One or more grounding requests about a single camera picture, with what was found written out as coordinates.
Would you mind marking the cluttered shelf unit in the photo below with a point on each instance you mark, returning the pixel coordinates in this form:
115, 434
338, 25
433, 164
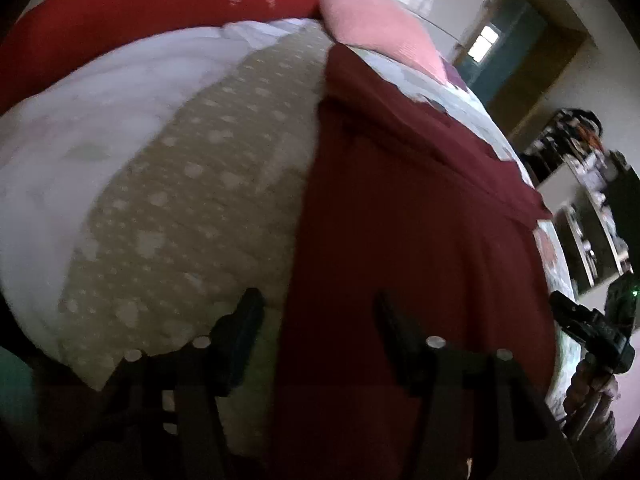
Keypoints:
590, 195

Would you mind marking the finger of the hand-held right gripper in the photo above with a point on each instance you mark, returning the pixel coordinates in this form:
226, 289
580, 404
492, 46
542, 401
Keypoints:
570, 309

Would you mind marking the wooden door frame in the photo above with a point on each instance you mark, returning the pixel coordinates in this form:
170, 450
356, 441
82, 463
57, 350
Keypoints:
555, 65

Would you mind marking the person's right hand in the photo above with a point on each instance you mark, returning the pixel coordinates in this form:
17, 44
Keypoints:
590, 392

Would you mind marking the white fluffy blanket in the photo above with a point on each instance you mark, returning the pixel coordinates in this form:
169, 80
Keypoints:
85, 135

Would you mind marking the dark red garment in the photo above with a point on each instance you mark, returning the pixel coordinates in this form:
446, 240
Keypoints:
400, 240

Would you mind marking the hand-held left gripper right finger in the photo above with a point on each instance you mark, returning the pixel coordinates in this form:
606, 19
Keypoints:
396, 340

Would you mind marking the teal cloth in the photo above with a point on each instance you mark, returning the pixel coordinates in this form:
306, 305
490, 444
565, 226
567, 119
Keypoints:
15, 385

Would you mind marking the teal door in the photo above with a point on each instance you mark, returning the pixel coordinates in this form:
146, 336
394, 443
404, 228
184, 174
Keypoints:
505, 45

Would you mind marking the pink pillow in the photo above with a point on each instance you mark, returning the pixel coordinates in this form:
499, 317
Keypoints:
380, 20

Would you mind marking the beige star-printed garment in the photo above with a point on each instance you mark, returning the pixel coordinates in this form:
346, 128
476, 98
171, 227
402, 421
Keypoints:
200, 210

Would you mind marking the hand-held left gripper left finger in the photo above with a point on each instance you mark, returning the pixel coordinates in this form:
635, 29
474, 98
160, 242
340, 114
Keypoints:
249, 321

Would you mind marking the person's right forearm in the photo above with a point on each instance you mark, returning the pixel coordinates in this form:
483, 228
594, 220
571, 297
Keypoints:
602, 440

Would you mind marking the red patterned pillow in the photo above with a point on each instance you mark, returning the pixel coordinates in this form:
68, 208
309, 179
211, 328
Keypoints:
125, 5

